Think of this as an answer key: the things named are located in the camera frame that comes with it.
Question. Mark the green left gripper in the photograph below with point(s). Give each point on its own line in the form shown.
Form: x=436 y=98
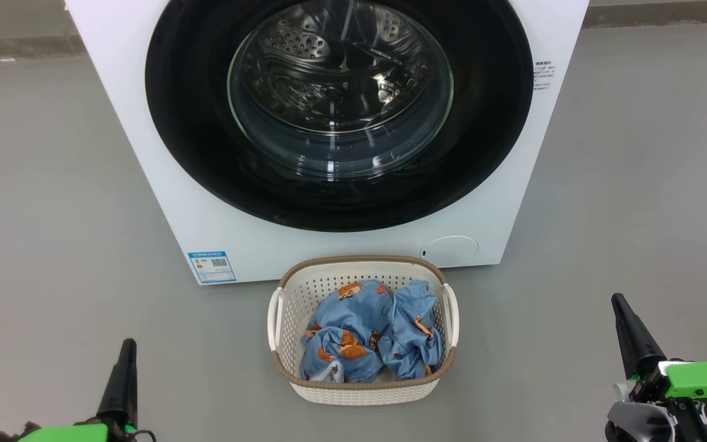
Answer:
x=71 y=434

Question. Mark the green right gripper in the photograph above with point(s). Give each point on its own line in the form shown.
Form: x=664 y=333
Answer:
x=703 y=380

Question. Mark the blue cartoon print garment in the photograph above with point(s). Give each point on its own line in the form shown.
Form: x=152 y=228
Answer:
x=415 y=331
x=347 y=325

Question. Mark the black round glass washer door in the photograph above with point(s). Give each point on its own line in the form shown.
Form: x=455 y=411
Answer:
x=194 y=141

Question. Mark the white front-load washing machine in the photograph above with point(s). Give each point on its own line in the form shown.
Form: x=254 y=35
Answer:
x=145 y=184

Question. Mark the perforated steel washer drum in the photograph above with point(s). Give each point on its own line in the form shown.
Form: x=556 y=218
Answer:
x=335 y=61

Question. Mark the blue energy label sticker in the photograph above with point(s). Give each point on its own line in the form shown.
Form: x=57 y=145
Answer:
x=212 y=267

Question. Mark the cream perforated laundry basket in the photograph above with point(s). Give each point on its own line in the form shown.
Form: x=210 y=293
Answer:
x=304 y=294

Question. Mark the round white filter cover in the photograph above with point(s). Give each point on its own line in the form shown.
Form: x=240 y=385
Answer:
x=450 y=252

